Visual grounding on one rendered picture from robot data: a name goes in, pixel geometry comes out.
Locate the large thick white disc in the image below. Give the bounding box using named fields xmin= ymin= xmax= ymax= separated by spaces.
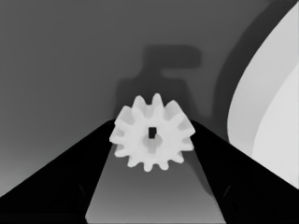
xmin=226 ymin=1 xmax=299 ymax=189

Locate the white toothed gear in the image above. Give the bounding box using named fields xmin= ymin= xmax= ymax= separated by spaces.
xmin=108 ymin=92 xmax=196 ymax=173

